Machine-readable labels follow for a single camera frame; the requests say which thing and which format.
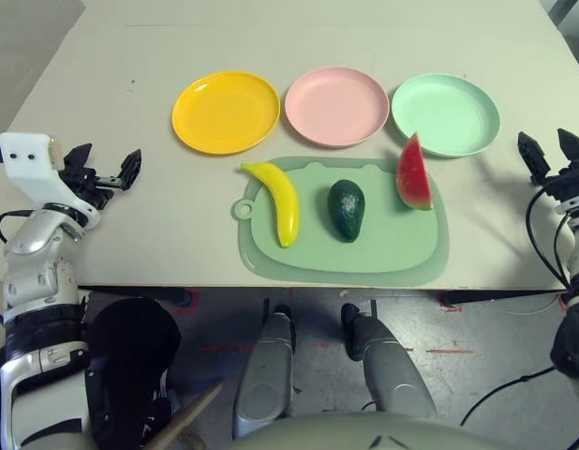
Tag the pink plastic plate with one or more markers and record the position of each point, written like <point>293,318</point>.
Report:
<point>336,108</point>

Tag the silver robot leg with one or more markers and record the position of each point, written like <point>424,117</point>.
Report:
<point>392,375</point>
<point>266,375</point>

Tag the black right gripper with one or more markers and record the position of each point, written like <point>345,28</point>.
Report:
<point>570,183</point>

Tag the black sneaker white laces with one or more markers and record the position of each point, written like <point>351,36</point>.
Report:
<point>156,412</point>

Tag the yellow plastic plate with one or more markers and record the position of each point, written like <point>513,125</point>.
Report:
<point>224,112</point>

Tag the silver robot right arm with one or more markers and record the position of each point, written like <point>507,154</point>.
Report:
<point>577,262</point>

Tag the black metal table foot bar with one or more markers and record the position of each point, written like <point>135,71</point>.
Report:
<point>505,294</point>

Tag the dark green toy avocado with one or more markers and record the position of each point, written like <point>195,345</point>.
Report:
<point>346,211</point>

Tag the red toy watermelon slice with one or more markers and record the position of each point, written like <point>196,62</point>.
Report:
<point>411,178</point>

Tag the green silicone cutting mat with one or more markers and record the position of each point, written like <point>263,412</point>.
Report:
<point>364,244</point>

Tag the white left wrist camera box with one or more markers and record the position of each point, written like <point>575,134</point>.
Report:
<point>27,164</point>

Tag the yellow toy banana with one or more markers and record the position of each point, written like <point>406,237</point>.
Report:
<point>285,201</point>

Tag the person's black trouser leg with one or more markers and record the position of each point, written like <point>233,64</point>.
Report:
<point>130,337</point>

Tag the silver robot left leg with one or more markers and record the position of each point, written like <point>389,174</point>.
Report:
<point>266,375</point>

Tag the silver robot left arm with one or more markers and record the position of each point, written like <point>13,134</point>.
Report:
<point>36,262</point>

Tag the grey robot torso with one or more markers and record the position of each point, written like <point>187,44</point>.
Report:
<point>374,433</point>

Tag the silver robot right leg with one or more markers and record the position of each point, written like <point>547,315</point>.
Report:
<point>392,375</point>

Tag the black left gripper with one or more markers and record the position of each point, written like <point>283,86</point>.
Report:
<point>93,185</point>

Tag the wooden stick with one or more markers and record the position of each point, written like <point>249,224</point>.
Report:
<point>186,417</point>

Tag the mint green plastic plate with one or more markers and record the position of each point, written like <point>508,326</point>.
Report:
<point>449,112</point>

